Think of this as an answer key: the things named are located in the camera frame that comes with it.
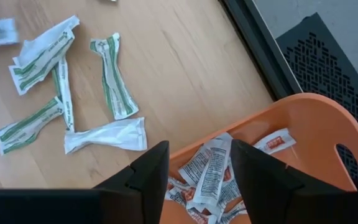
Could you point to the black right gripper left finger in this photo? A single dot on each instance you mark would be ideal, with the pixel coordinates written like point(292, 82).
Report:
point(89, 205)

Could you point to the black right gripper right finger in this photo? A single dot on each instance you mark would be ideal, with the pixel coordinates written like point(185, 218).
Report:
point(291, 205)

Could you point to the orange plastic bin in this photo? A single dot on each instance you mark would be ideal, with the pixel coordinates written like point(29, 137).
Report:
point(306, 115)

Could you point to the black perforated computer case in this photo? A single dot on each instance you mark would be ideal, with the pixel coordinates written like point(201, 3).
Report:
point(322, 62)

